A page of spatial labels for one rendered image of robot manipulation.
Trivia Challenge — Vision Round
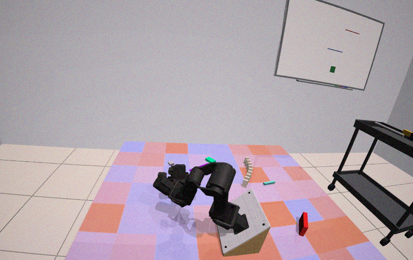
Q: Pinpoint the green rectangular block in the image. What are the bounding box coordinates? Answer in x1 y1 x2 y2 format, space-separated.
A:
205 157 216 163

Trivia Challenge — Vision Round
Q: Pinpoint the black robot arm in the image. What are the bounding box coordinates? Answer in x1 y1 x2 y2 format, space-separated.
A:
153 162 249 234

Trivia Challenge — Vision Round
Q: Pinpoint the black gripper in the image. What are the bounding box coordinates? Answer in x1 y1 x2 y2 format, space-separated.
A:
158 172 189 183

